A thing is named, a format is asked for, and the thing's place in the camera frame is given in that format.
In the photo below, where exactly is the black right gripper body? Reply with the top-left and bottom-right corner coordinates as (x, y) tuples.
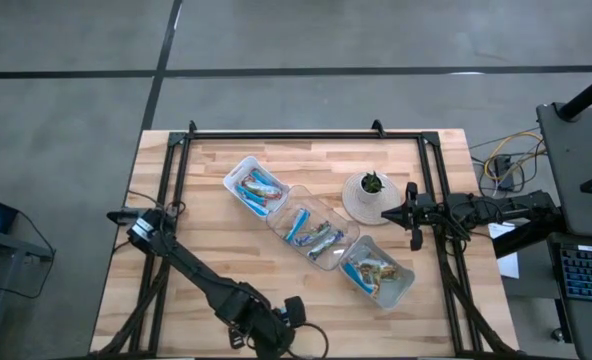
(408, 182), (450, 251)

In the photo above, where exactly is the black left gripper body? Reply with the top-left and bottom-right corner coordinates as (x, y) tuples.
(227, 305), (297, 360)

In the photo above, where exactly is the silver green granola bar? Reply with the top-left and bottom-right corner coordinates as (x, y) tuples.
(306, 228), (346, 262)

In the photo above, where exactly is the brown green granola bar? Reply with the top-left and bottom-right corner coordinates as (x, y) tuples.
(363, 259), (401, 284)

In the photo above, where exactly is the red green granola bar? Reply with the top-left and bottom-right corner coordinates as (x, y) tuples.
(239, 172), (283, 201)

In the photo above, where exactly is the small potted plant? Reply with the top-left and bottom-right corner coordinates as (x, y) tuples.
(341, 172), (403, 227)

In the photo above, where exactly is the white plant pot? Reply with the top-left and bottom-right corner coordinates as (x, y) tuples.
(358, 174), (386, 205)

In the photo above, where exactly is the small green succulent plant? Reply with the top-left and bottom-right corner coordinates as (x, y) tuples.
(361, 170), (385, 195)

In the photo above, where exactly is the white plastic bin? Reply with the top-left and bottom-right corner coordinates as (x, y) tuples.
(338, 234), (417, 310)

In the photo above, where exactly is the clear plastic bin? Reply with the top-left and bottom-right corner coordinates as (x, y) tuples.
(265, 184), (361, 274)

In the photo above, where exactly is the black power adapter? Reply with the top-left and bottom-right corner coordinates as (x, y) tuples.
(492, 154), (516, 192)

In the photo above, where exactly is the white paper sheet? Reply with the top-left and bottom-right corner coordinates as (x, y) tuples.
(488, 222), (521, 280)

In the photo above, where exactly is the grey metal cart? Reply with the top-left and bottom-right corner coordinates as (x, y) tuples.
(535, 102), (592, 360)

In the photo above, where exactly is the black keyboard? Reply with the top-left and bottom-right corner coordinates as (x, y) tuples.
(558, 243), (592, 305)

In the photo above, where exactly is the black metal pole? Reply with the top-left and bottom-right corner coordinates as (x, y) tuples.
(558, 64), (592, 122)

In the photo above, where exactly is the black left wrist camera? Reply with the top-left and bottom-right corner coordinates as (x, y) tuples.
(282, 295), (308, 327)

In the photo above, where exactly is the yellow cable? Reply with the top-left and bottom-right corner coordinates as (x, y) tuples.
(483, 130), (547, 182)

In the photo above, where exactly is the black metal table frame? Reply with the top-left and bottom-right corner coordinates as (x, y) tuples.
(100, 119), (515, 360)

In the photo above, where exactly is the white bin with handle slot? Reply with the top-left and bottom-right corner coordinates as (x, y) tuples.
(222, 155), (292, 218)

